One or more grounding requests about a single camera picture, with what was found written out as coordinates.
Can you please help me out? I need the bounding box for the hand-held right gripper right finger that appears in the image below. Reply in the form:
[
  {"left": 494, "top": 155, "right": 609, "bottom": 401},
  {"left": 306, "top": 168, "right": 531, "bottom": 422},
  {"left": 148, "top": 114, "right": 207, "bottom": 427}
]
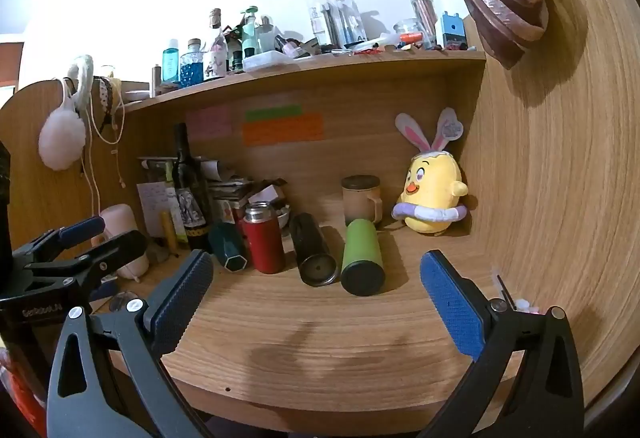
[{"left": 417, "top": 249, "right": 587, "bottom": 438}]

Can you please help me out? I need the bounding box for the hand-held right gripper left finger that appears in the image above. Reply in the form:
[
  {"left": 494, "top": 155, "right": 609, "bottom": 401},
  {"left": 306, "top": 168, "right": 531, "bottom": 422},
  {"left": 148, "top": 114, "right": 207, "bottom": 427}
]
[{"left": 46, "top": 249, "right": 216, "bottom": 438}]

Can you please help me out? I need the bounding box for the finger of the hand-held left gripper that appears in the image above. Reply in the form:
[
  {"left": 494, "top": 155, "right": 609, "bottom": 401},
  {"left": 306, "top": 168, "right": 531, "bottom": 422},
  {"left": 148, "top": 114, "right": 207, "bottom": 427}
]
[
  {"left": 11, "top": 216, "right": 107, "bottom": 265},
  {"left": 22, "top": 229, "right": 149, "bottom": 303}
]

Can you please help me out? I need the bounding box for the teal hexagonal cup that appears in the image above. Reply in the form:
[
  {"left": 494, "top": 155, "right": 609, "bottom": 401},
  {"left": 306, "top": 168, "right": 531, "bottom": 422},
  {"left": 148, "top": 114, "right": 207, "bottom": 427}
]
[{"left": 208, "top": 221, "right": 249, "bottom": 273}]

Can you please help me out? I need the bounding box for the green cup black base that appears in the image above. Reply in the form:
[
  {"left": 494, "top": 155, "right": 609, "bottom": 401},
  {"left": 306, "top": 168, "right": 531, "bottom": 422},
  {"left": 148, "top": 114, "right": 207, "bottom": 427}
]
[{"left": 340, "top": 218, "right": 386, "bottom": 297}]

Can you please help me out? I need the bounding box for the pink and white jar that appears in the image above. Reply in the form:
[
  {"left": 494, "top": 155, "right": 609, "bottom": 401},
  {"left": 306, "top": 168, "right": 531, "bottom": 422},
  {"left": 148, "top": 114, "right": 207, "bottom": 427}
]
[{"left": 91, "top": 204, "right": 151, "bottom": 279}]

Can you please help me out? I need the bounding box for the yellow pen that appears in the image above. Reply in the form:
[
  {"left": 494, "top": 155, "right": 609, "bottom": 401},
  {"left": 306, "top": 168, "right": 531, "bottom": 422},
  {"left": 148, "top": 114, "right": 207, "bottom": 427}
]
[{"left": 159, "top": 210, "right": 178, "bottom": 253}]

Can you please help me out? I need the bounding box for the white notepad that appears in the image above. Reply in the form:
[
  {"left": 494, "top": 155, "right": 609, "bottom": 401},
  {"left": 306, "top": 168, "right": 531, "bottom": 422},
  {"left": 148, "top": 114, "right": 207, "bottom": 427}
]
[{"left": 137, "top": 181, "right": 181, "bottom": 239}]

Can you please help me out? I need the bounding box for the red cloth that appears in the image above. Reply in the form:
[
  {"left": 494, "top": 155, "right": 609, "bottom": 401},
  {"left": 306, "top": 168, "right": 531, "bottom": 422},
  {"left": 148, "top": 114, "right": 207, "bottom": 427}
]
[{"left": 0, "top": 350, "right": 47, "bottom": 438}]

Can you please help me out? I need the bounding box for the dark wine bottle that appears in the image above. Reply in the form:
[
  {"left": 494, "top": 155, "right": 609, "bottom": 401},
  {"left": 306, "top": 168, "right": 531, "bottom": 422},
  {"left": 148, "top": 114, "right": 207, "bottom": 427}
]
[{"left": 171, "top": 123, "right": 213, "bottom": 253}]

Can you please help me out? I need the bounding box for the white fluffy pompom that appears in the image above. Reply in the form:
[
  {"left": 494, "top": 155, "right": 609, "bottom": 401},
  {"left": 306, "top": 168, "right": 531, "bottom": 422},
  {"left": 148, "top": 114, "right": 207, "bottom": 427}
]
[{"left": 38, "top": 108, "right": 87, "bottom": 170}]

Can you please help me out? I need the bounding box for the red thermos flask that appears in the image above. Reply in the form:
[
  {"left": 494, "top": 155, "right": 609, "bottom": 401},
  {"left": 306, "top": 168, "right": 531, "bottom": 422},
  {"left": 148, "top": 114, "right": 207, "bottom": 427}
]
[{"left": 241, "top": 201, "right": 287, "bottom": 275}]

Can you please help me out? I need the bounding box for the yellow chick plush toy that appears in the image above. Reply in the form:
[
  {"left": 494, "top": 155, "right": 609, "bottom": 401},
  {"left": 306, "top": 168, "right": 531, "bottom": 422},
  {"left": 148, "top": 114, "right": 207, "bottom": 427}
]
[{"left": 391, "top": 106, "right": 471, "bottom": 237}]

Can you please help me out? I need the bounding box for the stack of books and papers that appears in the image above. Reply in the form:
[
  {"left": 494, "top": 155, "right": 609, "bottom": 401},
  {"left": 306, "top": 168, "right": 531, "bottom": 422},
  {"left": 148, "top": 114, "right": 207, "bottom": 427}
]
[{"left": 200, "top": 158, "right": 289, "bottom": 221}]

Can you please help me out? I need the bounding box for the dotted headband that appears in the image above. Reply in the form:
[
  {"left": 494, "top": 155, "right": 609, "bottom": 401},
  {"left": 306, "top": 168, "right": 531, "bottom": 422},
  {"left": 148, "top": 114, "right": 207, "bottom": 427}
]
[{"left": 97, "top": 76, "right": 126, "bottom": 133}]

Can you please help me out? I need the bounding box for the brown mug with lid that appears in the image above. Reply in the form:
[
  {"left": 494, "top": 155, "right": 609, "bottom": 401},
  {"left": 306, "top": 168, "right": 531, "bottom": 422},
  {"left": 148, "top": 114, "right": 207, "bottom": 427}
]
[{"left": 341, "top": 175, "right": 383, "bottom": 226}]

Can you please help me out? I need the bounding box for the white fluffy headband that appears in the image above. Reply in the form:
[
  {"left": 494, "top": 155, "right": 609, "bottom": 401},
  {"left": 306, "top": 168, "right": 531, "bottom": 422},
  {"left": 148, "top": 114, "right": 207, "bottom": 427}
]
[{"left": 67, "top": 55, "right": 96, "bottom": 111}]

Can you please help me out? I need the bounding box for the pink sticky note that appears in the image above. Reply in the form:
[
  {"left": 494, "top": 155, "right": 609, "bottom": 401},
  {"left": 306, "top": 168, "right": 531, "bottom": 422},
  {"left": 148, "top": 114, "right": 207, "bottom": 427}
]
[{"left": 186, "top": 105, "right": 233, "bottom": 142}]

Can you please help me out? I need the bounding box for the blue liquid bottle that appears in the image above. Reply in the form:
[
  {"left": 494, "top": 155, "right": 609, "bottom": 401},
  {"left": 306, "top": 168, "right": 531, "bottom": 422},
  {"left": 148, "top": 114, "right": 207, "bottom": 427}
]
[{"left": 161, "top": 38, "right": 181, "bottom": 83}]

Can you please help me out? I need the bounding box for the blue dotted bottle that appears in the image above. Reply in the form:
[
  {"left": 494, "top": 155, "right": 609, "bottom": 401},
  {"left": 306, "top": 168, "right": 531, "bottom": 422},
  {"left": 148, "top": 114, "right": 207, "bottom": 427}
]
[{"left": 179, "top": 39, "right": 203, "bottom": 83}]

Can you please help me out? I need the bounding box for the orange sticky note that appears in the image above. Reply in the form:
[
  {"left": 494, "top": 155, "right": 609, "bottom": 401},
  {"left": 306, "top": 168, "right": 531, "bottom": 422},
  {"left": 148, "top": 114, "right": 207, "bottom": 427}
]
[{"left": 242, "top": 114, "right": 325, "bottom": 147}]

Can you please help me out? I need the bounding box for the green sticky note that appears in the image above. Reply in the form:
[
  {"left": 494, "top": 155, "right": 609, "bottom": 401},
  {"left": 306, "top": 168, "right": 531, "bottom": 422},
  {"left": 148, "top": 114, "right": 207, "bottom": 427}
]
[{"left": 244, "top": 105, "right": 304, "bottom": 122}]

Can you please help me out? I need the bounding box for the corked glass bottle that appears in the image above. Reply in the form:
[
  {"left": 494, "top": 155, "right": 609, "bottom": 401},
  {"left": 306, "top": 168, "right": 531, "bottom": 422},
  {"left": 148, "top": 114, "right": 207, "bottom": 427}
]
[{"left": 204, "top": 8, "right": 228, "bottom": 81}]

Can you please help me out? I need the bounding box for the white tray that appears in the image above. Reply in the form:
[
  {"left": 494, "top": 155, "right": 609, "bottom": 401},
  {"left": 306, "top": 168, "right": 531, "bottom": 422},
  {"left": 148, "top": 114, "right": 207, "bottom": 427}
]
[{"left": 242, "top": 50, "right": 296, "bottom": 72}]

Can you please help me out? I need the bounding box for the green pump bottle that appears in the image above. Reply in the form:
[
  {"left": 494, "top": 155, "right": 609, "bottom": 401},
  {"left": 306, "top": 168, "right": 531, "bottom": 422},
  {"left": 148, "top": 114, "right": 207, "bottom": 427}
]
[{"left": 240, "top": 6, "right": 261, "bottom": 58}]

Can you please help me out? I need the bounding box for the wooden shelf board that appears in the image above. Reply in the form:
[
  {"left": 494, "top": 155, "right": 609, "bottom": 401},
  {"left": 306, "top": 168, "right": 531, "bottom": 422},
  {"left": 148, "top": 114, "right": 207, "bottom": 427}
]
[{"left": 120, "top": 50, "right": 487, "bottom": 106}]

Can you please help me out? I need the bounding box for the clear plastic bottle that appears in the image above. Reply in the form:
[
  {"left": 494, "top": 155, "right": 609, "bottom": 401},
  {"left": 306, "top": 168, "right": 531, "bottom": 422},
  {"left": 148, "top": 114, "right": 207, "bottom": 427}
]
[{"left": 257, "top": 16, "right": 277, "bottom": 54}]

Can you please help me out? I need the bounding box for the blue box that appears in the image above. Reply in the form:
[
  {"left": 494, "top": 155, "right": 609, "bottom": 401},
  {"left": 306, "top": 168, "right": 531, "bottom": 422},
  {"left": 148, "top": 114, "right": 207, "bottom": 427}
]
[{"left": 436, "top": 11, "right": 468, "bottom": 49}]

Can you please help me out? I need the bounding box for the tall clear jar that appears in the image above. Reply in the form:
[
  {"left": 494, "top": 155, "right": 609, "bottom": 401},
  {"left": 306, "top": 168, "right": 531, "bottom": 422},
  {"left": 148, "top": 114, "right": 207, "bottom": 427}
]
[{"left": 411, "top": 0, "right": 438, "bottom": 49}]

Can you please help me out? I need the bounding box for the toothbrush blister pack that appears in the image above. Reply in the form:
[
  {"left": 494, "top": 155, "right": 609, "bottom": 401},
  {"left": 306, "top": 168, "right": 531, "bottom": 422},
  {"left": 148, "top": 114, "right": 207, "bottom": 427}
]
[
  {"left": 307, "top": 0, "right": 341, "bottom": 47},
  {"left": 334, "top": 0, "right": 368, "bottom": 46}
]

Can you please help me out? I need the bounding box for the white earphone cable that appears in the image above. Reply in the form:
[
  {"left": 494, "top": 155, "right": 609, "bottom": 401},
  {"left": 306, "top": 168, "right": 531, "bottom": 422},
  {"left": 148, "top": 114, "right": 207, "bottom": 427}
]
[{"left": 80, "top": 88, "right": 126, "bottom": 229}]

